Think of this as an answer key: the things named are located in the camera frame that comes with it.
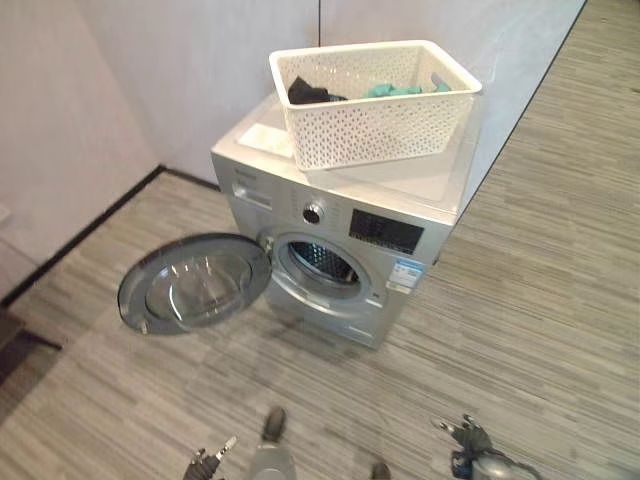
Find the silver front-load washing machine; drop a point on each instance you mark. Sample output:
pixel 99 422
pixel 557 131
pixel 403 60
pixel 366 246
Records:
pixel 312 311

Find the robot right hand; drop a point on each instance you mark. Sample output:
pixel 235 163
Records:
pixel 472 437

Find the teal garment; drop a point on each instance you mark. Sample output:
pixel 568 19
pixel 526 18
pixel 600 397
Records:
pixel 392 91

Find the blue white energy label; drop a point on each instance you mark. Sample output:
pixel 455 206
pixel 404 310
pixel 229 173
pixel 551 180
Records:
pixel 406 275

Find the black garment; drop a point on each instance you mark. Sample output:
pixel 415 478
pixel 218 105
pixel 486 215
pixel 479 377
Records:
pixel 307 92

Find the dark robot foot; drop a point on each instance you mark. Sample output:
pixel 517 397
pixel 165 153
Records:
pixel 275 424
pixel 380 471

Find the dark robot left foot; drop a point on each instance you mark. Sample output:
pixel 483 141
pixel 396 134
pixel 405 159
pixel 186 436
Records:
pixel 275 424

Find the black baseboard strip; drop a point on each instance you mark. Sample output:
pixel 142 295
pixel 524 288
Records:
pixel 85 235

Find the grey-teal garment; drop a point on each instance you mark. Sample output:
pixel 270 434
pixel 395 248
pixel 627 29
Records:
pixel 442 84

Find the white perforated laundry basket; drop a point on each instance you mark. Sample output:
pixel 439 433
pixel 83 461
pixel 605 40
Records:
pixel 370 131

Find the round glass washer door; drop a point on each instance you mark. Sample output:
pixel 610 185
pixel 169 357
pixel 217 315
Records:
pixel 200 286

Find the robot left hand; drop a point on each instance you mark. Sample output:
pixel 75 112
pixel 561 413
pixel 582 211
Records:
pixel 202 470

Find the silver washer control dial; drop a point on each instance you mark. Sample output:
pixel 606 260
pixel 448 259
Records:
pixel 314 211

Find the black washer display panel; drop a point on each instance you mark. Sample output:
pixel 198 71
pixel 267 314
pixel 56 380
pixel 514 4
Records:
pixel 385 231

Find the silver detergent drawer front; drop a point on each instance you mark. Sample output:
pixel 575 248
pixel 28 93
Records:
pixel 252 194

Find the dark robot right foot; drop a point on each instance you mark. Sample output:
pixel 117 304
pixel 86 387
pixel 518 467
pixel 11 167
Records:
pixel 380 471

